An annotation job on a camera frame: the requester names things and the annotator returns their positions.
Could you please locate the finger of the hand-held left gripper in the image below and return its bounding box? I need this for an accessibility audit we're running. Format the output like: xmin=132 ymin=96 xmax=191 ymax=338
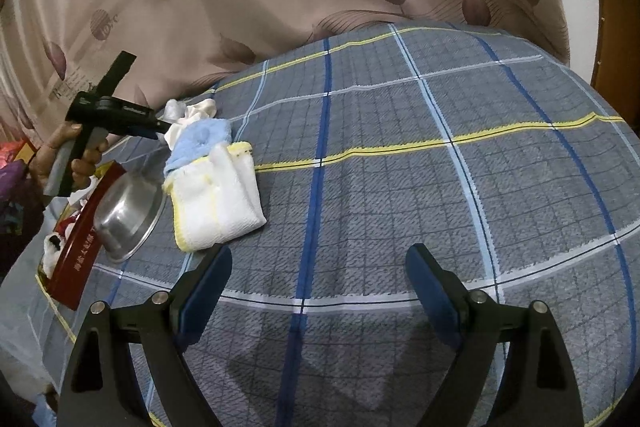
xmin=120 ymin=117 xmax=173 ymax=142
xmin=96 ymin=51 xmax=137 ymax=102

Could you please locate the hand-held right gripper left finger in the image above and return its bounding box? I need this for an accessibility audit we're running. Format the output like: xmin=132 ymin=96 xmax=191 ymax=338
xmin=55 ymin=243 xmax=234 ymax=427

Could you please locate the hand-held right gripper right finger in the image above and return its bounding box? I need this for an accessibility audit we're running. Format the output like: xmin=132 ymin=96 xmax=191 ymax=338
xmin=405 ymin=243 xmax=586 ymax=427

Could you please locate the pile of white socks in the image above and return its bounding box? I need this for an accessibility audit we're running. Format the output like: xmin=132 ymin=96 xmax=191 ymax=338
xmin=162 ymin=98 xmax=219 ymax=148

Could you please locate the light blue cloth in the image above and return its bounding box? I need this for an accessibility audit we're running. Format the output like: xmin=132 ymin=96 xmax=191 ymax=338
xmin=164 ymin=119 xmax=234 ymax=176

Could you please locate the yellow-edged white towel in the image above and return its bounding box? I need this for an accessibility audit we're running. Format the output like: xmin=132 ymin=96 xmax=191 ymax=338
xmin=162 ymin=141 xmax=269 ymax=253

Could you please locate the red and white satin cloth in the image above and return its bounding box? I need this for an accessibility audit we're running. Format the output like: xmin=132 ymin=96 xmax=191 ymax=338
xmin=50 ymin=206 xmax=87 ymax=253

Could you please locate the red and gold tin box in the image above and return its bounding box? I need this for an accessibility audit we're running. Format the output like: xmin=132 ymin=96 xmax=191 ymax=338
xmin=37 ymin=161 xmax=127 ymax=312

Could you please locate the person's left hand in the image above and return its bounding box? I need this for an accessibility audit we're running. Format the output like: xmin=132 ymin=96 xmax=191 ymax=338
xmin=30 ymin=122 xmax=110 ymax=198

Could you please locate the stainless steel bowl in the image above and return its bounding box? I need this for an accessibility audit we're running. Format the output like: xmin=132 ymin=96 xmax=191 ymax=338
xmin=93 ymin=172 xmax=169 ymax=264

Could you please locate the red cardboard box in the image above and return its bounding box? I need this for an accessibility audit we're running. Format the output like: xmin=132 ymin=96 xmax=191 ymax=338
xmin=0 ymin=139 xmax=40 ymax=168

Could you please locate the grey plaid bedsheet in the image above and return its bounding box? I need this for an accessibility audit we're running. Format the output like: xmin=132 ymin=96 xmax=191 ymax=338
xmin=30 ymin=23 xmax=640 ymax=427

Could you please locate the translucent plastic bag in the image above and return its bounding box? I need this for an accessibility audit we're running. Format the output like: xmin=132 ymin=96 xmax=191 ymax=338
xmin=0 ymin=252 xmax=76 ymax=427

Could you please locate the brown wooden door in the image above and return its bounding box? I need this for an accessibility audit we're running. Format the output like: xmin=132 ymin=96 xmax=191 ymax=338
xmin=589 ymin=0 xmax=640 ymax=108

